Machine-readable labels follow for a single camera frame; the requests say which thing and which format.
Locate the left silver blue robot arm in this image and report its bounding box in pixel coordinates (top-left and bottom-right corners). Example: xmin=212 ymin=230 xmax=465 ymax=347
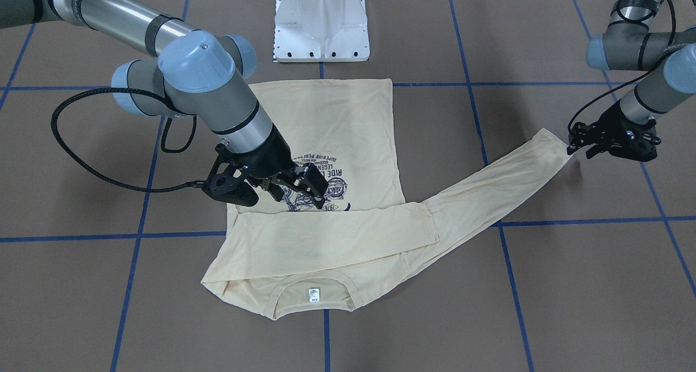
xmin=567 ymin=0 xmax=695 ymax=162

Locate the black braided cable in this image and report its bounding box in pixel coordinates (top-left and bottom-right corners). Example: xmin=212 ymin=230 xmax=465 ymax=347
xmin=567 ymin=0 xmax=678 ymax=136
xmin=51 ymin=86 xmax=210 ymax=194

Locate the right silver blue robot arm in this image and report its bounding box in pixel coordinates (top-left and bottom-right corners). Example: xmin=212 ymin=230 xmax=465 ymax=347
xmin=2 ymin=0 xmax=328 ymax=209

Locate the cream long-sleeve graphic shirt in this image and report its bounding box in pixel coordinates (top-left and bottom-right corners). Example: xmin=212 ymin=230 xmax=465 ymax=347
xmin=201 ymin=78 xmax=571 ymax=320

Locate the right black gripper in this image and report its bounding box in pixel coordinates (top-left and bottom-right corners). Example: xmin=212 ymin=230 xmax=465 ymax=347
xmin=215 ymin=127 xmax=328 ymax=210

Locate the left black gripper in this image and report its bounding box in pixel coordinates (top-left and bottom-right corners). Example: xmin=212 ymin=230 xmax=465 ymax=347
xmin=567 ymin=102 xmax=661 ymax=162

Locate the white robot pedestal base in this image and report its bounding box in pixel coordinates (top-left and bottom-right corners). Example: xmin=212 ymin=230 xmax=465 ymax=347
xmin=273 ymin=0 xmax=371 ymax=63

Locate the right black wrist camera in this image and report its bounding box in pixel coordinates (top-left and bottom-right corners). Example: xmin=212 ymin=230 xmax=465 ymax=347
xmin=202 ymin=156 xmax=259 ymax=207

